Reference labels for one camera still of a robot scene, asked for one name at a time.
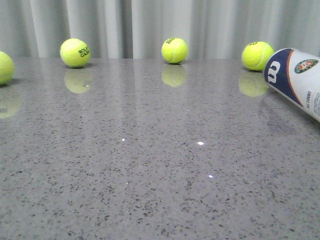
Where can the white tennis ball can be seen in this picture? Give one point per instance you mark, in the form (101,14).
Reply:
(296,76)

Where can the centre tennis ball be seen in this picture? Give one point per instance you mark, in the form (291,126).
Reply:
(174,50)

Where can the tennis ball with black lettering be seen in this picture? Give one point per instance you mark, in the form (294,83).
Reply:
(75,53)

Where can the right tennis ball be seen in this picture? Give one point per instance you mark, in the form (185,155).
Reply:
(256,54)

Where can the far left tennis ball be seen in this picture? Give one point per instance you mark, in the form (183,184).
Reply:
(7,68)

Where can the grey pleated curtain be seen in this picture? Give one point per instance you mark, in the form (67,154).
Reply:
(213,29)

